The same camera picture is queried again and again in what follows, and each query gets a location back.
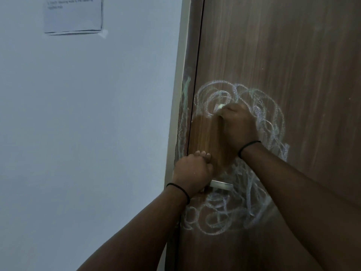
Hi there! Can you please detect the silver door handle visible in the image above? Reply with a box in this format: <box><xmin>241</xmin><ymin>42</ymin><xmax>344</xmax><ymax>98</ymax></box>
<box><xmin>204</xmin><ymin>180</ymin><xmax>234</xmax><ymax>193</ymax></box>

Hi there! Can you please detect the white paper notice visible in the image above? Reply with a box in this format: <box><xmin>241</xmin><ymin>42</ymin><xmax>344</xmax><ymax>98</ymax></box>
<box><xmin>44</xmin><ymin>0</ymin><xmax>108</xmax><ymax>39</ymax></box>

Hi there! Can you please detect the black wrist band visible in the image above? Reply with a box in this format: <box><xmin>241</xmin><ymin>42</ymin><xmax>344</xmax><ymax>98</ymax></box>
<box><xmin>166</xmin><ymin>182</ymin><xmax>191</xmax><ymax>205</ymax></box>
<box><xmin>238</xmin><ymin>140</ymin><xmax>262</xmax><ymax>160</ymax></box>

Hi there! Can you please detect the person's right forearm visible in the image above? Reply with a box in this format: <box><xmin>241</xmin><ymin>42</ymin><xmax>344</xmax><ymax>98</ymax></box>
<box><xmin>239</xmin><ymin>143</ymin><xmax>361</xmax><ymax>271</ymax></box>

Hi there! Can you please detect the person's left hand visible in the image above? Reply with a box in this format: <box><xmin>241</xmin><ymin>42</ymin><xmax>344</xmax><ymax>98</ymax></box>
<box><xmin>172</xmin><ymin>151</ymin><xmax>214</xmax><ymax>197</ymax></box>

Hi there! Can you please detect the brown wooden door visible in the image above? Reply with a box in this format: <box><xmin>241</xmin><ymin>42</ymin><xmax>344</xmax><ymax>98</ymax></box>
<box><xmin>176</xmin><ymin>0</ymin><xmax>361</xmax><ymax>271</ymax></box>

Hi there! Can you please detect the person's right hand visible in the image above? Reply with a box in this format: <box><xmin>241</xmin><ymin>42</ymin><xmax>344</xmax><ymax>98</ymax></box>
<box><xmin>216</xmin><ymin>103</ymin><xmax>261</xmax><ymax>158</ymax></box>

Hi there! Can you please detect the person's left forearm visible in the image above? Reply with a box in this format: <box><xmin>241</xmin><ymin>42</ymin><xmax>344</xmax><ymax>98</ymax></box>
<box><xmin>77</xmin><ymin>184</ymin><xmax>190</xmax><ymax>271</ymax></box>

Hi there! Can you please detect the black left wrist band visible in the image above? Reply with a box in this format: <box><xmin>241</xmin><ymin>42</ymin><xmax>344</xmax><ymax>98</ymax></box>
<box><xmin>166</xmin><ymin>182</ymin><xmax>191</xmax><ymax>205</ymax></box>

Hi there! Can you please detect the black right wrist band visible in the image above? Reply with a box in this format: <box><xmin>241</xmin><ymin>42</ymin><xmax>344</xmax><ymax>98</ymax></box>
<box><xmin>238</xmin><ymin>140</ymin><xmax>262</xmax><ymax>160</ymax></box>

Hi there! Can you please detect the brown door frame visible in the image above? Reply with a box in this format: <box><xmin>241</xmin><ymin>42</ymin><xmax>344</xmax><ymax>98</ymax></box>
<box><xmin>164</xmin><ymin>0</ymin><xmax>205</xmax><ymax>271</ymax></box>

